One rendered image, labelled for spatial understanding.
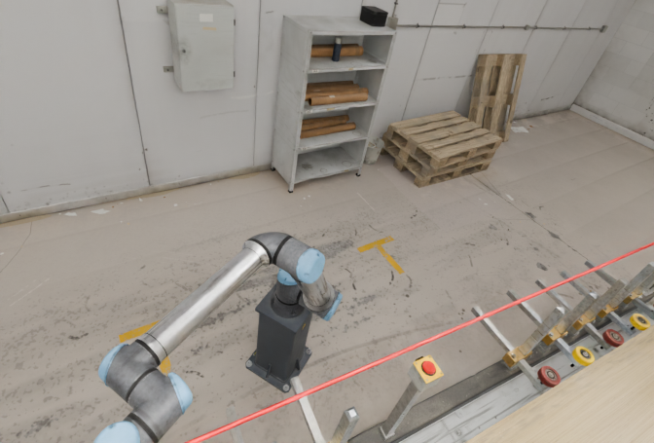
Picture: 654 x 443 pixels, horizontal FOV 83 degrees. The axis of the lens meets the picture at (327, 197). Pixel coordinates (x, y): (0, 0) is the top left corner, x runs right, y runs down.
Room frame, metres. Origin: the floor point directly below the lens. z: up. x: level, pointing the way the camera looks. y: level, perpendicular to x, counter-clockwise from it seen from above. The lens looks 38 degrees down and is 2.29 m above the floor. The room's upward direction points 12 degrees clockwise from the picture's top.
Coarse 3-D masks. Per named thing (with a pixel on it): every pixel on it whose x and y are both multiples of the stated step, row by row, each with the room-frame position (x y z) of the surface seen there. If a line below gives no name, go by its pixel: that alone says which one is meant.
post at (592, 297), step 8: (592, 296) 1.16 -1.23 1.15; (584, 304) 1.16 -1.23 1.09; (592, 304) 1.16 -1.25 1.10; (576, 312) 1.16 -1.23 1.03; (584, 312) 1.16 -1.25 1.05; (568, 320) 1.16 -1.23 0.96; (576, 320) 1.16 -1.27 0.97; (560, 328) 1.16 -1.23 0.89; (568, 328) 1.17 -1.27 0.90; (544, 344) 1.16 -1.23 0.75; (552, 344) 1.16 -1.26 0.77
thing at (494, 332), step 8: (472, 312) 1.23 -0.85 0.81; (480, 312) 1.21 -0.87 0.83; (480, 320) 1.18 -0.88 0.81; (488, 320) 1.17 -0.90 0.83; (488, 328) 1.14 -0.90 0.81; (496, 328) 1.13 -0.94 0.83; (496, 336) 1.09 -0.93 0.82; (504, 344) 1.06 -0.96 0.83; (520, 360) 0.98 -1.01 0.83; (520, 368) 0.96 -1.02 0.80; (528, 368) 0.95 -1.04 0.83; (528, 376) 0.93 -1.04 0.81; (536, 376) 0.92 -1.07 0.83; (536, 384) 0.89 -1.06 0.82
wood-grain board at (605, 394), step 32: (608, 352) 1.07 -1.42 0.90; (640, 352) 1.11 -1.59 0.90; (576, 384) 0.88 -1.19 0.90; (608, 384) 0.91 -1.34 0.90; (640, 384) 0.94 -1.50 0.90; (512, 416) 0.69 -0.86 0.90; (544, 416) 0.72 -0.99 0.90; (576, 416) 0.74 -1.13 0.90; (608, 416) 0.77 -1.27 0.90; (640, 416) 0.80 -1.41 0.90
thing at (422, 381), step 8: (424, 360) 0.65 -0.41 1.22; (432, 360) 0.66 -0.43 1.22; (416, 368) 0.62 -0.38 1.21; (416, 376) 0.61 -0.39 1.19; (424, 376) 0.60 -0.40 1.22; (432, 376) 0.60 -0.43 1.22; (440, 376) 0.61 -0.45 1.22; (416, 384) 0.60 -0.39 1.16; (424, 384) 0.58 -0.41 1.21; (432, 384) 0.60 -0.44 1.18
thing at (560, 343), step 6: (510, 294) 1.36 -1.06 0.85; (516, 294) 1.35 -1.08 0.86; (516, 300) 1.32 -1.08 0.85; (522, 306) 1.29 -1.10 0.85; (528, 306) 1.29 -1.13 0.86; (528, 312) 1.26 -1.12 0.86; (534, 312) 1.26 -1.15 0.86; (534, 318) 1.22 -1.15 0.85; (540, 318) 1.22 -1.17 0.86; (558, 342) 1.11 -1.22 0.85; (564, 342) 1.11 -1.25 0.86; (564, 348) 1.08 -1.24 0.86; (570, 348) 1.09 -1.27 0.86; (570, 354) 1.05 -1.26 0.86; (570, 360) 1.04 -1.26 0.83; (576, 366) 1.01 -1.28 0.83
